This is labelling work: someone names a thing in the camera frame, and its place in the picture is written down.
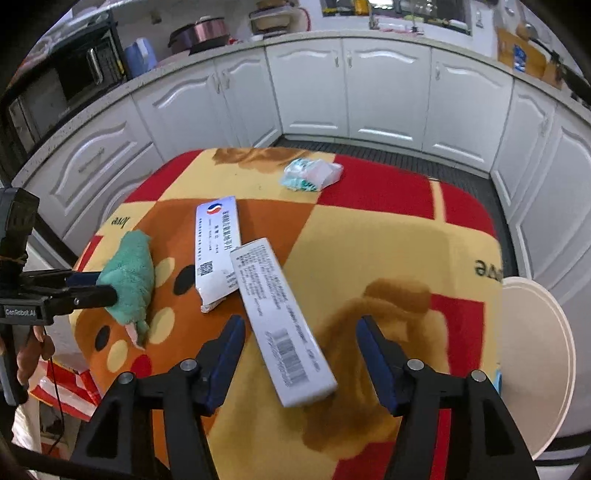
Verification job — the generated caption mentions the green fluffy cloth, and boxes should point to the green fluffy cloth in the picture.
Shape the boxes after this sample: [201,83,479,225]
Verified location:
[96,231,155,347]

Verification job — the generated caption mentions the green white crumpled wrapper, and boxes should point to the green white crumpled wrapper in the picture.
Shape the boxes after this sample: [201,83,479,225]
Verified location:
[281,159,324,192]

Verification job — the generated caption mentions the person's left hand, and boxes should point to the person's left hand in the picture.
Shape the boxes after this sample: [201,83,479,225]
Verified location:
[16,327,56,386]

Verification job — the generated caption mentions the white barcode medicine box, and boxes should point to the white barcode medicine box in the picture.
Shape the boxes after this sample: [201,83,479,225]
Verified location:
[230,237,338,408]

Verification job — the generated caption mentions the red white plastic bag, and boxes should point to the red white plastic bag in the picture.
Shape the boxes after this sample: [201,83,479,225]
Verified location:
[28,360,100,421]

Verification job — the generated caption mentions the row of white cabinet doors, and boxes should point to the row of white cabinet doors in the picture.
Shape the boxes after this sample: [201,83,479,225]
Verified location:
[11,37,591,315]

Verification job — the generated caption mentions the stack of food containers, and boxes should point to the stack of food containers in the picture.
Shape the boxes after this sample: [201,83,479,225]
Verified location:
[249,0,298,40]

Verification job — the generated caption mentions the copper electric cooking pot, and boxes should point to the copper electric cooking pot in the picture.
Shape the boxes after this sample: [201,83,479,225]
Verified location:
[168,16,230,54]

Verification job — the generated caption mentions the black microwave oven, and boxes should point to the black microwave oven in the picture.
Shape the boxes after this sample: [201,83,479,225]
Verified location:
[0,11,127,167]

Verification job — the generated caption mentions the colourful printed tablecloth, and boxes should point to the colourful printed tablecloth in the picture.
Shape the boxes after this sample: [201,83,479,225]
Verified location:
[69,148,504,480]

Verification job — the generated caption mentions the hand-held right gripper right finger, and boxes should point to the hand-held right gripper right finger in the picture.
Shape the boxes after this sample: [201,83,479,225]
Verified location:
[355,316,539,480]

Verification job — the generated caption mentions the white box with round logo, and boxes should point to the white box with round logo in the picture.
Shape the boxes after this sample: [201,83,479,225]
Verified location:
[195,196,243,315]

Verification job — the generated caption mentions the thin black cable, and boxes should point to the thin black cable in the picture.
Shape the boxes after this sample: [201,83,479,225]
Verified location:
[45,346,66,455]

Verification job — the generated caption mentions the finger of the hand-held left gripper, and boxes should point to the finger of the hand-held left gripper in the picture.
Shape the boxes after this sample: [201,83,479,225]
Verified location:
[46,285,118,315]
[21,271,101,289]

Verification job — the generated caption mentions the blue plastic jug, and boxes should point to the blue plastic jug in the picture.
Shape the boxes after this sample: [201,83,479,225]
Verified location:
[124,38,158,79]

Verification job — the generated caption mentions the dark kitchen window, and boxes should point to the dark kitchen window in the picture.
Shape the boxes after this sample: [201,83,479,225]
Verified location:
[321,0,472,35]

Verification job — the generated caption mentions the wooden cutting board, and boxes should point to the wooden cutting board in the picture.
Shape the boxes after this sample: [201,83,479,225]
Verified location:
[496,28,548,78]

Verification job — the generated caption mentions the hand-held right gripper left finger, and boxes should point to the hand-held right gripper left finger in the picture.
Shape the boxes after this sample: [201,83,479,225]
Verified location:
[69,315,247,480]

